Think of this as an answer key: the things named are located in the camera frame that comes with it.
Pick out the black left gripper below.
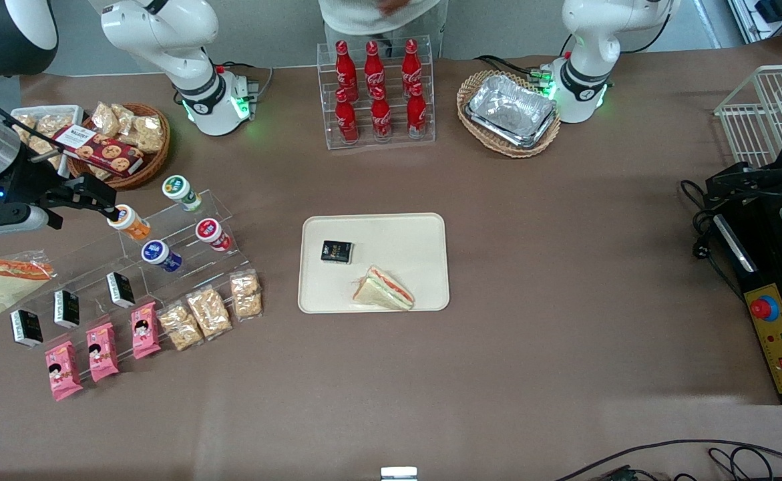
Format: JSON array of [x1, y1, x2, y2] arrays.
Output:
[[705, 162, 782, 202]]

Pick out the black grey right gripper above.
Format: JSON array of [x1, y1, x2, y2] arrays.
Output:
[[0, 152, 120, 234]]

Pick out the green lid gum bottle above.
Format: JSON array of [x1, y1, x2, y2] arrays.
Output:
[[162, 175, 202, 212]]

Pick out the orange lid gum bottle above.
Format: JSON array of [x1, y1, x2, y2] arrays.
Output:
[[107, 204, 152, 241]]

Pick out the blue lid gum bottle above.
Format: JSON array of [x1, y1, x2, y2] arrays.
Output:
[[141, 240, 183, 273]]

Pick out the red lid gum bottle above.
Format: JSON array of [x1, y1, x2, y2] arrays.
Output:
[[195, 218, 232, 253]]

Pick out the beige plastic tray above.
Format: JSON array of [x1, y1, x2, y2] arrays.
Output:
[[297, 212, 450, 314]]

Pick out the red cookie box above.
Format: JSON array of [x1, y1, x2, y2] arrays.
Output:
[[52, 124, 145, 177]]

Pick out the brown wicker basket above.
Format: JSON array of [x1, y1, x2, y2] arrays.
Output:
[[67, 102, 171, 191]]

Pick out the clear cracker snack bag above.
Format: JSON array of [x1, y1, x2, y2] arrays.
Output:
[[92, 102, 122, 138], [132, 115, 165, 152], [112, 104, 140, 134], [13, 114, 71, 168]]

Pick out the white plastic bin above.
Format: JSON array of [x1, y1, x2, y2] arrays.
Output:
[[10, 105, 85, 179]]

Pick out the black small box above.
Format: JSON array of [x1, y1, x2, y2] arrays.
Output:
[[106, 271, 136, 309], [53, 289, 81, 329], [10, 309, 43, 349], [321, 240, 353, 265]]

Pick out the plastic wrapped triangle sandwich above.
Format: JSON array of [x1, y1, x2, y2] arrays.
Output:
[[0, 251, 55, 315]]

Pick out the red emergency stop button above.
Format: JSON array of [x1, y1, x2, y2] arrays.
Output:
[[749, 295, 780, 323]]

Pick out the clear acrylic tiered stand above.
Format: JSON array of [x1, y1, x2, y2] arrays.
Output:
[[13, 189, 252, 376]]

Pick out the pink snack packet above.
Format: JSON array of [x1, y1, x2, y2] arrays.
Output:
[[45, 341, 84, 402], [85, 323, 120, 382], [130, 302, 162, 360]]

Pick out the clear nut bar packet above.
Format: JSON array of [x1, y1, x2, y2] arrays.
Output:
[[186, 286, 233, 340], [158, 302, 204, 352], [230, 269, 263, 319]]

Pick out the metal equipment shelf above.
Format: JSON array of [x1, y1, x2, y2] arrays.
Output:
[[727, 0, 782, 55]]

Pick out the light wicker basket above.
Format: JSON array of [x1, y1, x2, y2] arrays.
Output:
[[456, 70, 562, 159]]

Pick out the stacked aluminium foil trays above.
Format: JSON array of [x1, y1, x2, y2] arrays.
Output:
[[465, 73, 558, 149]]

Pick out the red cola bottle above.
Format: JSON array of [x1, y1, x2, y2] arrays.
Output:
[[407, 82, 427, 139], [335, 40, 358, 101], [402, 38, 423, 93], [365, 40, 386, 94], [335, 89, 359, 144], [371, 87, 392, 141]]

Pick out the clear acrylic bottle rack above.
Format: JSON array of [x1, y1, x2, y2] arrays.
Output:
[[317, 35, 436, 150]]

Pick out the unwrapped triangle sandwich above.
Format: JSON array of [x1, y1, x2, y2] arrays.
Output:
[[352, 265, 415, 311]]

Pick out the standing person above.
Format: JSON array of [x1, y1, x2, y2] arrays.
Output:
[[317, 0, 446, 59]]

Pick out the white wire basket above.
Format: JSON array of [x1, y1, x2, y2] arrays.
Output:
[[713, 63, 782, 168]]

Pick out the black power cable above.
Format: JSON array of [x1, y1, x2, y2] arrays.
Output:
[[680, 179, 744, 298]]

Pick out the black base cable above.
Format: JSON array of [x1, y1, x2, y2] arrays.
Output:
[[473, 55, 546, 82], [216, 62, 275, 102]]

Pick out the black floor cables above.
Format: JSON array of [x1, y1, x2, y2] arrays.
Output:
[[556, 439, 782, 481]]

